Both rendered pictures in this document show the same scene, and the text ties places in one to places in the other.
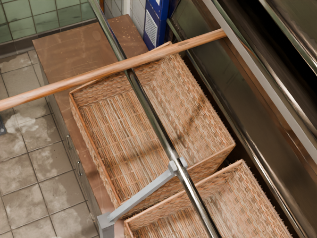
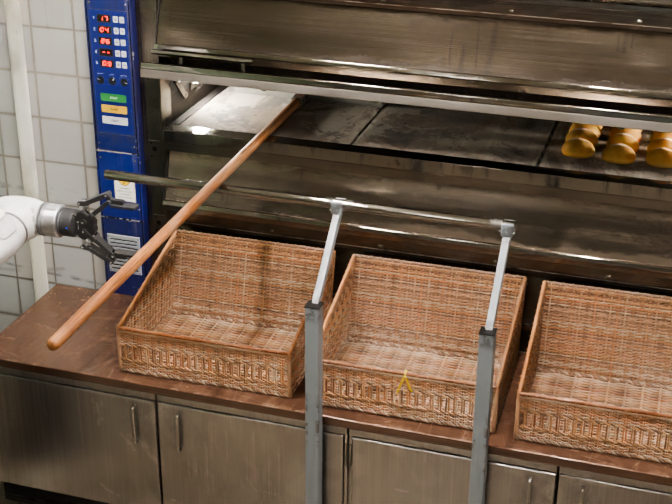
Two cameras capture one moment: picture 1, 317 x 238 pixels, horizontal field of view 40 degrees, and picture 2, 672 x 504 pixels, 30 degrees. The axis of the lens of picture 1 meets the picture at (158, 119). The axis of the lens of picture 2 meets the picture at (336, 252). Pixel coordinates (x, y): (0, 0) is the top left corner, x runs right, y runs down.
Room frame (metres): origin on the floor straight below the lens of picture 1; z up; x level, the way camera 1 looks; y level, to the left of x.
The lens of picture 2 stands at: (-1.89, 2.07, 2.54)
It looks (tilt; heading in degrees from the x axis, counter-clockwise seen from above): 25 degrees down; 319
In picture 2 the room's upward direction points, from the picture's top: straight up
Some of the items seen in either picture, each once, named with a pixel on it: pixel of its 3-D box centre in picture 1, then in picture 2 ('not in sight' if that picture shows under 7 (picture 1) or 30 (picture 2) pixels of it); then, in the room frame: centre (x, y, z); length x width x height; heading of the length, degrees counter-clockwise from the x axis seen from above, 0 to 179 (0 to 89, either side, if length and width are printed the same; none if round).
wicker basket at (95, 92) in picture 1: (146, 126); (229, 308); (0.91, 0.05, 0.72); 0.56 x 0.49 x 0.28; 33
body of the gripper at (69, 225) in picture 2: not in sight; (79, 223); (0.82, 0.59, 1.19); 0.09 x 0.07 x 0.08; 32
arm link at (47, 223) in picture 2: not in sight; (54, 220); (0.88, 0.62, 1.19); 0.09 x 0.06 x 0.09; 122
